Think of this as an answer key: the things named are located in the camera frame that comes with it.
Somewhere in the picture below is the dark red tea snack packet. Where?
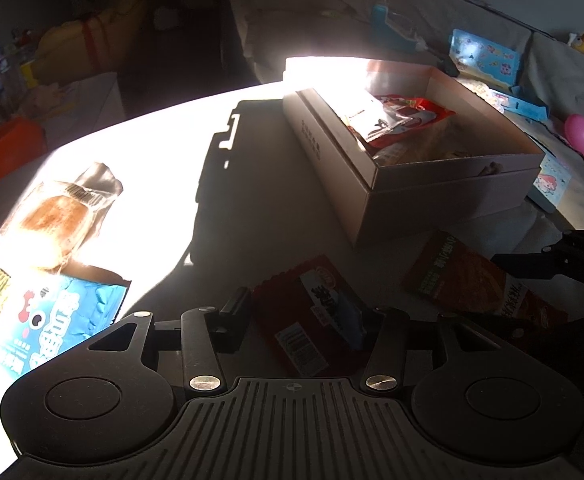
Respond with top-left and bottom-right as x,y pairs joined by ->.
403,231 -> 568,328

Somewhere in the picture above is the red blue snack packet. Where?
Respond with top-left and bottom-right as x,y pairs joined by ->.
252,255 -> 377,378

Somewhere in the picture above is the red white snack packet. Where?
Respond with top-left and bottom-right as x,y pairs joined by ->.
344,94 -> 456,151

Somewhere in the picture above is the small sticker card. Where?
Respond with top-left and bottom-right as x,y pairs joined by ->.
528,154 -> 572,214

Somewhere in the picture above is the pink egg toy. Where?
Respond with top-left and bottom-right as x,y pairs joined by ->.
564,114 -> 584,156

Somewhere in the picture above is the pink cardboard storage box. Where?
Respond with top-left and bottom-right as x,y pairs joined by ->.
283,56 -> 543,246

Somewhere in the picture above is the bread in clear packet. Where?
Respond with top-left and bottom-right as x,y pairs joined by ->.
0,162 -> 123,274

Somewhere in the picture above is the blue fish snack bag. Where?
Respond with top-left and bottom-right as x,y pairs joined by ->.
0,269 -> 129,379

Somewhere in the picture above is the white side table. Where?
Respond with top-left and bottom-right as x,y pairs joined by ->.
23,72 -> 126,136

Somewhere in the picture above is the orange pumpkin bucket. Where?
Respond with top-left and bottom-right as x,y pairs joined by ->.
0,116 -> 48,180

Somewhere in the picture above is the yellow armchair with red ribbon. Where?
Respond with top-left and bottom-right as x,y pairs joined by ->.
32,0 -> 147,86

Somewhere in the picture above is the grey sofa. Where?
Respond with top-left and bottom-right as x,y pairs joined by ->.
229,0 -> 584,229

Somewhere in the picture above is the blue toy case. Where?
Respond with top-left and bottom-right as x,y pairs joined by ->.
370,3 -> 427,53

